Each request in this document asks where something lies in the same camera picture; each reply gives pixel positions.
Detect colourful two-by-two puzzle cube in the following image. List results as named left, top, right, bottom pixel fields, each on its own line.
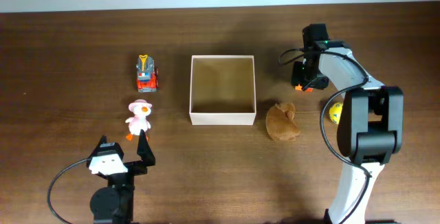
left=294, top=85, right=314, bottom=92

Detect brown plush capybara toy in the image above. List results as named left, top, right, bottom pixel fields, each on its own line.
left=265, top=102, right=301, bottom=142

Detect red toy fire truck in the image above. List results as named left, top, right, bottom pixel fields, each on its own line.
left=136, top=54, right=158, bottom=93

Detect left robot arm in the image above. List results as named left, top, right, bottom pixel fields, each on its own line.
left=87, top=131, right=155, bottom=224

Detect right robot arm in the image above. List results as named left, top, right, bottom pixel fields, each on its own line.
left=291, top=23, right=404, bottom=223

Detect yellow ball with blue letters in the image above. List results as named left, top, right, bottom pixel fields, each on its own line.
left=329, top=102, right=343, bottom=124

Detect open white cardboard box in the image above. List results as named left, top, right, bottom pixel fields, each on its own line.
left=189, top=55, right=256, bottom=126

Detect right black cable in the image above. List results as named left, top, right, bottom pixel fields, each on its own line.
left=278, top=47, right=373, bottom=224

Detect black cable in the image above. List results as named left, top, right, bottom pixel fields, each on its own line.
left=278, top=47, right=373, bottom=224
left=47, top=157, right=91, bottom=224

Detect left black cable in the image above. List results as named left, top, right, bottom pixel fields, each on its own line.
left=47, top=157, right=91, bottom=224

